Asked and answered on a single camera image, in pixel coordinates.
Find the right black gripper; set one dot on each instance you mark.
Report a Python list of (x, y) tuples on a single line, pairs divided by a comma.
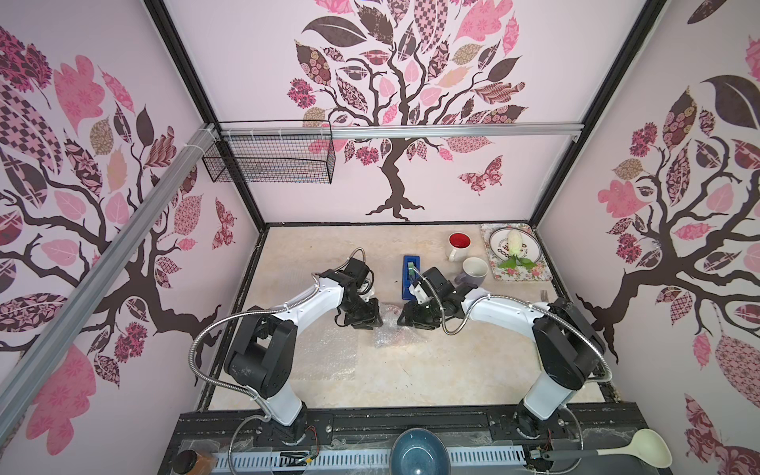
[(418, 315)]

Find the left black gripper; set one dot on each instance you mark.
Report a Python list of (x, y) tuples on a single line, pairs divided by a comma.
[(370, 320)]

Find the blue tape dispenser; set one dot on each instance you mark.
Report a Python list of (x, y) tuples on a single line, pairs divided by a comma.
[(411, 264)]

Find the red mug black handle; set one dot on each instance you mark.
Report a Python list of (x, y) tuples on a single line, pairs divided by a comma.
[(388, 336)]

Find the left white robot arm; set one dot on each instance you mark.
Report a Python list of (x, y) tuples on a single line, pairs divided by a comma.
[(260, 357)]

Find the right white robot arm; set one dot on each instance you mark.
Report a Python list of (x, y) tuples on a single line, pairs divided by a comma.
[(543, 399)]

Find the lavender mug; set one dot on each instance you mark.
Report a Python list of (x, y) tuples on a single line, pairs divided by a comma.
[(474, 272)]

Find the white mug red interior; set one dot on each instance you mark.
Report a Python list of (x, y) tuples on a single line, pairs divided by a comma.
[(458, 245)]

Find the white green toy vegetable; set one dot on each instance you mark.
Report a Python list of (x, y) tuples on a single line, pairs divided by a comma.
[(514, 251)]

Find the floral placemat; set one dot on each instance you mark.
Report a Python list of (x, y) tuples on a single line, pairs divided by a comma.
[(539, 273)]

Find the white decorated plate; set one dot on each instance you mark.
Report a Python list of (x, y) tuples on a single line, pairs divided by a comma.
[(498, 244)]

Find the blue ceramic bowl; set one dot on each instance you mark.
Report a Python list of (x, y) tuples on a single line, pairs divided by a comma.
[(418, 451)]

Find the brown jar black lid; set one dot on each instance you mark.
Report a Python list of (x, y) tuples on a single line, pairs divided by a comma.
[(192, 462)]

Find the white slotted cable duct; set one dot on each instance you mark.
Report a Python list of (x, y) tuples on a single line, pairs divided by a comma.
[(373, 459)]

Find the black wire basket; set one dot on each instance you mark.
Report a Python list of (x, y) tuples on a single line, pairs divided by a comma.
[(271, 151)]

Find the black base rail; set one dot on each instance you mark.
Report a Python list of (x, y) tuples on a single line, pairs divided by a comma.
[(583, 425)]

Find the rear aluminium frame bar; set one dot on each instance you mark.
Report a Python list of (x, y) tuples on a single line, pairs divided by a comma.
[(402, 132)]

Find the aluminium frame bar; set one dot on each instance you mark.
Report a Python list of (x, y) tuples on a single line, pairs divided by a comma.
[(26, 379), (402, 132)]

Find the cream ladle grey handle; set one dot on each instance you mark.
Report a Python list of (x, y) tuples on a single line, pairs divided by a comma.
[(646, 445)]

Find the left aluminium frame bar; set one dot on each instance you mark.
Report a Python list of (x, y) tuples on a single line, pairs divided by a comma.
[(26, 379)]

